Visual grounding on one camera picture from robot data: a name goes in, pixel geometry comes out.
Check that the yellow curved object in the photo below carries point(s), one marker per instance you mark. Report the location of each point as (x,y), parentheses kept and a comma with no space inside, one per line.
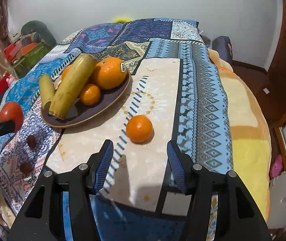
(120,19)

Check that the pink slipper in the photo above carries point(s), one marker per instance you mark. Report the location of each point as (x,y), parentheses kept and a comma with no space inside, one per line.
(276,167)

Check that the pink toy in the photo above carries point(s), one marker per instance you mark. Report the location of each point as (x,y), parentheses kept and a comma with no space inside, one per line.
(10,79)

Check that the yellow banana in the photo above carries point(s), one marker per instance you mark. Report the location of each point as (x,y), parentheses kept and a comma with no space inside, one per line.
(46,90)

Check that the white wall socket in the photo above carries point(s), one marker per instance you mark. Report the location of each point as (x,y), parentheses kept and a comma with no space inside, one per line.
(266,90)

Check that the blue patchwork blanket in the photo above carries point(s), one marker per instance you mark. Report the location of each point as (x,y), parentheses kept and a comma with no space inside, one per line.
(198,93)

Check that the grey backpack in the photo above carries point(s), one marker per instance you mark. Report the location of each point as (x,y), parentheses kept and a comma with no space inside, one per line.
(221,47)

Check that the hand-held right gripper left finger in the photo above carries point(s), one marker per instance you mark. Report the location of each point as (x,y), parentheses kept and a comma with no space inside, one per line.
(104,167)

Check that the dark purple plate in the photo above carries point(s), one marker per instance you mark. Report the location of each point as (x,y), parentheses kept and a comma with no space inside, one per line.
(95,113)

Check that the green box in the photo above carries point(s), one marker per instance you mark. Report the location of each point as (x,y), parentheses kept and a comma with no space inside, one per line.
(30,60)

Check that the dark red jujube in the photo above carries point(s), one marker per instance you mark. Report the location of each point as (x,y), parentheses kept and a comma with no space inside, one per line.
(32,141)
(26,167)

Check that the floral bed sheet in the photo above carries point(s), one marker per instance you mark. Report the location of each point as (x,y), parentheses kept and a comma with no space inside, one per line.
(0,213)

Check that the pile of red boxes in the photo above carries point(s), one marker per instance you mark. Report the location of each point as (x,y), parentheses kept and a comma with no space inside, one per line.
(17,51)

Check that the large orange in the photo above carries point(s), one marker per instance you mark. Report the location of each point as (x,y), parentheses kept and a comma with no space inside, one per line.
(107,75)
(66,72)

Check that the red tomato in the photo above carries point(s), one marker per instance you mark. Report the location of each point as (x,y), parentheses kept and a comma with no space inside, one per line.
(11,111)

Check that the small mandarin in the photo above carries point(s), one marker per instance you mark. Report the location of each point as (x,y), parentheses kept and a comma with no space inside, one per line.
(89,94)
(139,128)

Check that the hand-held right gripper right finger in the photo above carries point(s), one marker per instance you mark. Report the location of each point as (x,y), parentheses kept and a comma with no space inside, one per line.
(176,165)

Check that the yellow fleece blanket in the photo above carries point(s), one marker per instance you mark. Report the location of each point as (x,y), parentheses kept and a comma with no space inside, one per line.
(245,130)

